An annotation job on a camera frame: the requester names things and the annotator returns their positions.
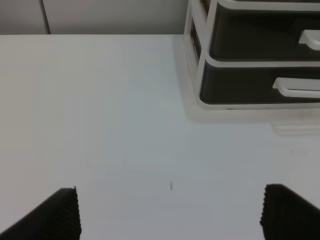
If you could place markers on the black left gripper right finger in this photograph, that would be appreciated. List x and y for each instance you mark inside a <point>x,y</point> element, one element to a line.
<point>288,216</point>

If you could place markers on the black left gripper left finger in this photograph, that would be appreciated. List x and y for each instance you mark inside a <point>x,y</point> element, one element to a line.
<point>56,218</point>

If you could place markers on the dark bottom drawer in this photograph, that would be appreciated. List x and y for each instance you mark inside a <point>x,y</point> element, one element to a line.
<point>251,85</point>

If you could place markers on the dark drawer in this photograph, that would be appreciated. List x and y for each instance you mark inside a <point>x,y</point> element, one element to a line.
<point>251,85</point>
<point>261,30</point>

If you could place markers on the dark middle drawer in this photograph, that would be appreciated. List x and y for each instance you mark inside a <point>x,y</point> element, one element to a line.
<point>261,30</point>

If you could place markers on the white drawer cabinet frame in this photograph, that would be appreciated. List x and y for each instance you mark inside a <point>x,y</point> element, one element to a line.
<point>197,56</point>

